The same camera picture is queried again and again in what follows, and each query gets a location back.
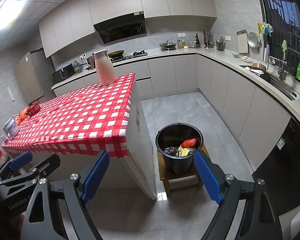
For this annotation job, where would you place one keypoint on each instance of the teal ceramic vase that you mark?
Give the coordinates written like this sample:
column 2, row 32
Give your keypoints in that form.
column 78, row 68

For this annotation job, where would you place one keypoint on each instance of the sink faucet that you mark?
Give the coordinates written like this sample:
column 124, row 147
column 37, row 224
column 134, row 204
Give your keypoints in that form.
column 280, row 64

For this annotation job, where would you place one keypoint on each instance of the gas stove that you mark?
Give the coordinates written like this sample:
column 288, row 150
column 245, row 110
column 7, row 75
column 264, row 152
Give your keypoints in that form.
column 129, row 56

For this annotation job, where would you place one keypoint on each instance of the steel wool scrubber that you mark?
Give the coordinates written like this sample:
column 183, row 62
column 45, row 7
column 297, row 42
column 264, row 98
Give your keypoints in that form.
column 172, row 151

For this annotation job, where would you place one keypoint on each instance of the black dishwasher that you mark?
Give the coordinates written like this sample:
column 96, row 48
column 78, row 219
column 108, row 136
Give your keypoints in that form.
column 281, row 170

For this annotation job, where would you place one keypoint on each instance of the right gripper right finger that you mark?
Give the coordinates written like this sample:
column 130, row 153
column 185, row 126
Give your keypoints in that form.
column 259, row 219

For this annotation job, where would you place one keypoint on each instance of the refrigerator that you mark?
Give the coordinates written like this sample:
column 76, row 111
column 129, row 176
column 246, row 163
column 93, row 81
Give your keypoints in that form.
column 33, row 74

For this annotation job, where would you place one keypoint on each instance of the utensil holder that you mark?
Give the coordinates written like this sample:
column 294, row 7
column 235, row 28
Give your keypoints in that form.
column 220, row 44

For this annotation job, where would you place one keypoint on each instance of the pink thermos jug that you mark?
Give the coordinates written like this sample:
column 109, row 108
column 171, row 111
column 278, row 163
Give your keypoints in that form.
column 104, row 67

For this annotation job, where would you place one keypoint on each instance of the dark wine bottle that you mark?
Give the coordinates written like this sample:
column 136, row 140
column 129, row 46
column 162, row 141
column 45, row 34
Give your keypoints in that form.
column 197, row 42

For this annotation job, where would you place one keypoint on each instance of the orange plastic bag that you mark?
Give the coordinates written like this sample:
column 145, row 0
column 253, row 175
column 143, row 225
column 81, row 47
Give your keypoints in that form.
column 19, row 118

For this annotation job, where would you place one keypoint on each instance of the person left hand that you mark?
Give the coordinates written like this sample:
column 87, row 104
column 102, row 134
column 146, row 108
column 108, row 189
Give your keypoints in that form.
column 15, row 225

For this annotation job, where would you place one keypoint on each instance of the tissue pack on table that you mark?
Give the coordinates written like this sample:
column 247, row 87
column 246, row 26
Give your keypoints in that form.
column 11, row 128

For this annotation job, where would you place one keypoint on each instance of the wooden stool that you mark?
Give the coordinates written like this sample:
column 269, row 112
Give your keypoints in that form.
column 165, row 176

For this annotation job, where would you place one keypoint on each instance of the metal strainer plate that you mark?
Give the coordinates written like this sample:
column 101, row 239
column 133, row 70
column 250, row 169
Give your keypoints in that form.
column 253, row 40

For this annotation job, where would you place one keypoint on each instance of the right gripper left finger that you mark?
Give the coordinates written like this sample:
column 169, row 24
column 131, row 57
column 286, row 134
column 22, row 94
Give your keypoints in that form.
column 43, row 219

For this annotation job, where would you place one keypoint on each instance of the yellow cloth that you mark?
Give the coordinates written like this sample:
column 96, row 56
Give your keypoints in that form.
column 182, row 152

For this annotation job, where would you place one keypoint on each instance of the red checkered tablecloth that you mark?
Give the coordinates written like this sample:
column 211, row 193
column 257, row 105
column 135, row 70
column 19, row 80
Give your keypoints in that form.
column 83, row 122

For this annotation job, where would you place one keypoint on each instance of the white cutting board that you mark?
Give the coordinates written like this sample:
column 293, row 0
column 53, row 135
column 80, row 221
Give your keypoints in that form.
column 242, row 42

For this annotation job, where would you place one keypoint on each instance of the black trash bucket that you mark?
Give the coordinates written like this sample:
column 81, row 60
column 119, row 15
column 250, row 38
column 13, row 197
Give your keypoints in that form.
column 178, row 143

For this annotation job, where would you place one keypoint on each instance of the frying pan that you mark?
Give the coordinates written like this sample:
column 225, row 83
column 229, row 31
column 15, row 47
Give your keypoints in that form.
column 115, row 54

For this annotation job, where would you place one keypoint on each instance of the black range hood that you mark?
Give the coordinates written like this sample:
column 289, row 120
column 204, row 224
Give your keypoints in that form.
column 121, row 27

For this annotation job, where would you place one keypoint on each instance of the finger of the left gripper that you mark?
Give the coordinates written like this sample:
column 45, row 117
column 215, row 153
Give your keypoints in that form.
column 14, row 165

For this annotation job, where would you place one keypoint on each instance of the red plastic bag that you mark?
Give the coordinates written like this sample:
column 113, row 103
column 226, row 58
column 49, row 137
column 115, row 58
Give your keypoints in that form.
column 191, row 143

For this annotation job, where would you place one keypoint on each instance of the black microwave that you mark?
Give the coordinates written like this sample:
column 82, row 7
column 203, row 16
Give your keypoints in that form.
column 63, row 74

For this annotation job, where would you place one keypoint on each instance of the red box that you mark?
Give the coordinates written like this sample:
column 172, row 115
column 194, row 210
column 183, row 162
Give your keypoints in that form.
column 33, row 109

